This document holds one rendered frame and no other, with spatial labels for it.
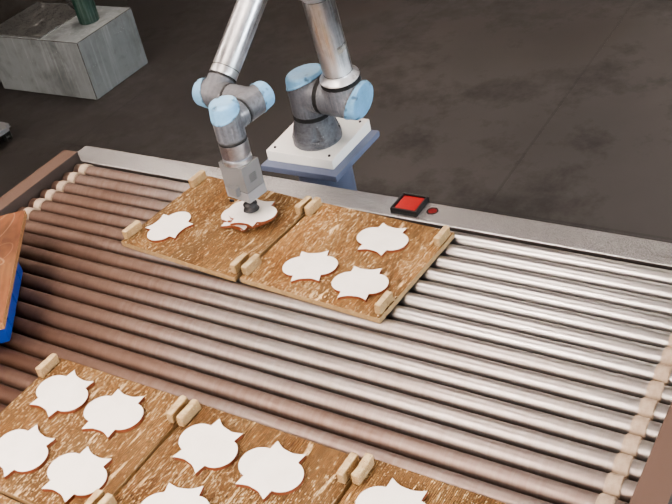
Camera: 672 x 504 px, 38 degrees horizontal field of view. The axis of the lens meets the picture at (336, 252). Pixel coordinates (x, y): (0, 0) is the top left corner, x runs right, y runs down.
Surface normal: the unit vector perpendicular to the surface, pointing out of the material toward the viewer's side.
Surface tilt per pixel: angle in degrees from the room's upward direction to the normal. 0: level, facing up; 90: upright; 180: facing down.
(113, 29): 90
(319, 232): 0
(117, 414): 0
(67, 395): 0
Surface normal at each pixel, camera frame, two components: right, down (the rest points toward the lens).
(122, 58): 0.85, 0.17
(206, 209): -0.18, -0.80
